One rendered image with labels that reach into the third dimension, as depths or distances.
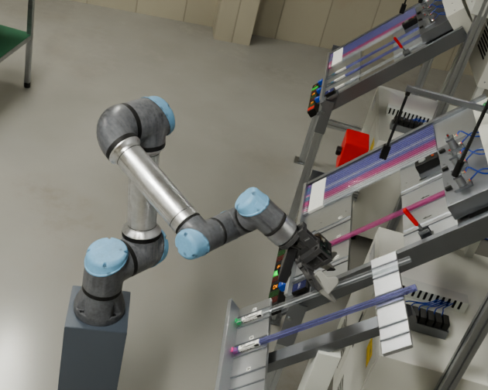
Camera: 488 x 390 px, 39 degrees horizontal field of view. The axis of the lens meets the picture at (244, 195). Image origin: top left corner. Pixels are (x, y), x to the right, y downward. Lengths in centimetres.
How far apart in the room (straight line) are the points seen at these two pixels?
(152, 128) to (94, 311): 57
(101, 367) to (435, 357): 102
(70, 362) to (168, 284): 101
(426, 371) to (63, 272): 161
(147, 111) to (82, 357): 78
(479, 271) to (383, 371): 68
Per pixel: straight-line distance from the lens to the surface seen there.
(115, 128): 177
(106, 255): 197
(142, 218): 199
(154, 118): 185
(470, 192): 189
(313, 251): 172
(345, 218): 224
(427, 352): 224
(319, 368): 183
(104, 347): 212
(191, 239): 162
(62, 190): 356
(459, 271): 265
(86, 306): 206
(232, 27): 571
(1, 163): 373
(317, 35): 612
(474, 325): 204
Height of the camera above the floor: 203
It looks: 33 degrees down
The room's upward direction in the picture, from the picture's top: 15 degrees clockwise
